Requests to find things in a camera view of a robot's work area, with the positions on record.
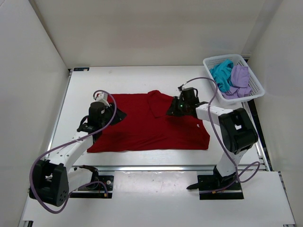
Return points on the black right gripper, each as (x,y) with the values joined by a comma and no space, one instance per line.
(173,110)

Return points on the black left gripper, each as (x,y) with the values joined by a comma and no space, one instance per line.
(120,115)

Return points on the red t shirt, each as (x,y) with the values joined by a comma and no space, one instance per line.
(148,127)

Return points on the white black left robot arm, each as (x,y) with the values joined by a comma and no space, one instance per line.
(53,180)

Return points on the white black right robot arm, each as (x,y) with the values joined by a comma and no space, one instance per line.
(237,135)

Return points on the blue label sticker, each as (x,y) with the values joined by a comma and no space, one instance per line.
(81,69)

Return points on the teal t shirt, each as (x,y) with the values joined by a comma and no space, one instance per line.
(221,74)

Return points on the lilac t shirt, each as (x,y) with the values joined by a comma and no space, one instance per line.
(240,78)

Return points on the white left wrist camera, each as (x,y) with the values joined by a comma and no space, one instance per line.
(101,97)

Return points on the aluminium table rail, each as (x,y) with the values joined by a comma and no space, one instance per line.
(156,168)

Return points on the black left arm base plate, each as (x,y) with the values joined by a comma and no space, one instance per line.
(97,190)

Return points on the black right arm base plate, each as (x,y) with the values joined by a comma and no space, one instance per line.
(210,188)

